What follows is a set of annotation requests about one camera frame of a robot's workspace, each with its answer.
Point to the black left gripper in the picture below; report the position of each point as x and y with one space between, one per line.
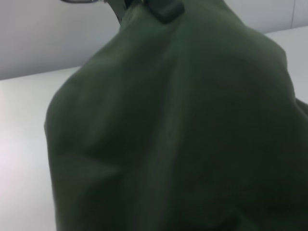
122 9

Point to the dark green FREE shirt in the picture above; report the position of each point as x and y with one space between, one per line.
180 120

